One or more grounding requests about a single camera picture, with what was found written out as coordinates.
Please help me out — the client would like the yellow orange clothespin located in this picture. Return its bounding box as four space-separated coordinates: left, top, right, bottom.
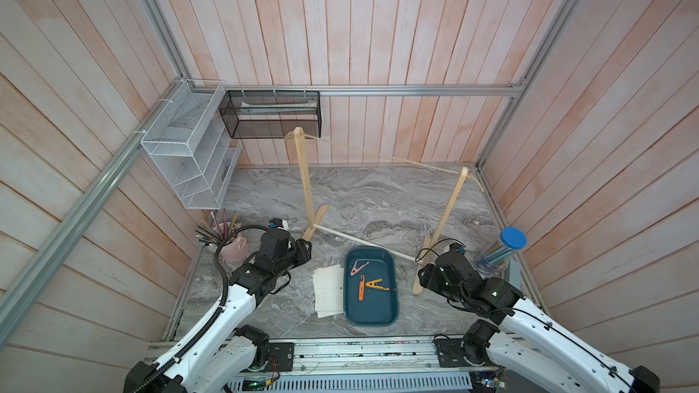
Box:
365 278 390 291

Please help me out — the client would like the white wire mesh shelf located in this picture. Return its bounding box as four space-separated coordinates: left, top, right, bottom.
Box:
141 79 242 210

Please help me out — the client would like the dark orange clothespin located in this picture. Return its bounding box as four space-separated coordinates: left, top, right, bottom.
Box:
358 275 366 302

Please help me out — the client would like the black mesh basket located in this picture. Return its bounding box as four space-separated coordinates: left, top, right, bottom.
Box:
218 89 322 139

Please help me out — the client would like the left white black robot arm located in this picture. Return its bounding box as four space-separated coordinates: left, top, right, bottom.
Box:
124 225 312 392

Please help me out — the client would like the blue lid clear jar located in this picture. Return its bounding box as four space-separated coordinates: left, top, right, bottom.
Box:
475 227 527 275

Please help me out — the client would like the wooden drying rack frame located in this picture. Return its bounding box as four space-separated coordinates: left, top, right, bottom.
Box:
285 131 478 296

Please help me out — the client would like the pink pencil cup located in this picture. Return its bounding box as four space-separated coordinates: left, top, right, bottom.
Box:
196 209 250 265

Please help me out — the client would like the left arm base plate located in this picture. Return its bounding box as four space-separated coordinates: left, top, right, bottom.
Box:
219 341 296 375

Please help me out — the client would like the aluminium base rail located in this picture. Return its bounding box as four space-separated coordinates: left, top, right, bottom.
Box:
135 335 593 393

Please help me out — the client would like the jute string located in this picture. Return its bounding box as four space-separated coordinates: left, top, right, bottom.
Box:
283 130 486 193

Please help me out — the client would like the pink clothespin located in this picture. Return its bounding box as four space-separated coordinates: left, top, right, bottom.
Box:
350 260 370 277

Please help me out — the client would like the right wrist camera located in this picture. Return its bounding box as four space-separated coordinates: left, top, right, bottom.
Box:
447 243 466 255

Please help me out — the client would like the white postcard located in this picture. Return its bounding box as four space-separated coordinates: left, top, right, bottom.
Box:
313 265 344 318

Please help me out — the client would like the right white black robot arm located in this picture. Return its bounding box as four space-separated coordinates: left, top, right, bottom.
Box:
417 251 660 392

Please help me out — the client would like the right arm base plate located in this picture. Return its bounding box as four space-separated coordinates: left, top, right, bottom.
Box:
433 334 503 371

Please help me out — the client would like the dark teal plastic tray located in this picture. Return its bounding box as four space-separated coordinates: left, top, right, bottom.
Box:
343 246 400 327

